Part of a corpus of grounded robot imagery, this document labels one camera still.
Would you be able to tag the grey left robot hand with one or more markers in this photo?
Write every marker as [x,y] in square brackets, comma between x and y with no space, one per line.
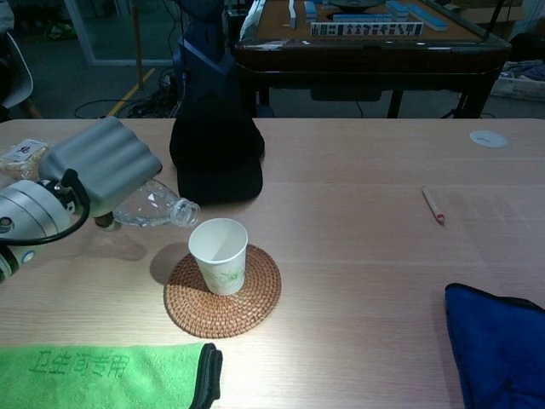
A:
[106,162]

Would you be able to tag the transparent plastic water bottle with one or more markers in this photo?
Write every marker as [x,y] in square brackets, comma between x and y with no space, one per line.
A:
[149,209]

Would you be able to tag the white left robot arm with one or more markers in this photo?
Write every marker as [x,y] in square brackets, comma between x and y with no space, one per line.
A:
[30,209]

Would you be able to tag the white paper cup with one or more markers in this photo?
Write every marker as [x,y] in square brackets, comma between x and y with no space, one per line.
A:
[219,272]

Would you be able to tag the round woven rattan coaster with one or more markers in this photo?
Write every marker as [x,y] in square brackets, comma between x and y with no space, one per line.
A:
[221,313]

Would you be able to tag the clear bread snack packet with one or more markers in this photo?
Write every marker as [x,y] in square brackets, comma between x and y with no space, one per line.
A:
[21,155]

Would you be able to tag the black baseball cap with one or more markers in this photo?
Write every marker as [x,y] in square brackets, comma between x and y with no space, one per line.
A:
[217,166]

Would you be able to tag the wooden pole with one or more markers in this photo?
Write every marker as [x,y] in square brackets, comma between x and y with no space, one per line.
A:
[138,47]

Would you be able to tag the white plastic chair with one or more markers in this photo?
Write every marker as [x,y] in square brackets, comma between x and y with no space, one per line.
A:
[15,81]

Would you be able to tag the green microfiber cloth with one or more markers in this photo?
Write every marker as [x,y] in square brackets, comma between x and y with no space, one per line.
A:
[93,379]

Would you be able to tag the brown mahjong table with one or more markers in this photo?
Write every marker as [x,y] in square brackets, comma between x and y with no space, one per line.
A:
[370,57]

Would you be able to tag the face-up mahjong tile row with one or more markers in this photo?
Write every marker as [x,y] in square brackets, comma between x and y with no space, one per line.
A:
[366,29]

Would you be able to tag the blue-backed mahjong tile row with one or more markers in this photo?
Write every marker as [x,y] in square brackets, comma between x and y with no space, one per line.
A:
[421,17]
[370,18]

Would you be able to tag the wooden pencil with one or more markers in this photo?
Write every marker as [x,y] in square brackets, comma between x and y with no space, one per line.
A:
[433,204]

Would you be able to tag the white plastic basket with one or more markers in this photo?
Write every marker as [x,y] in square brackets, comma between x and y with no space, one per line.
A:
[517,87]

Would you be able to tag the blue microfiber cloth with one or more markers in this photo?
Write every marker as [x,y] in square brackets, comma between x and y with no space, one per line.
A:
[498,349]

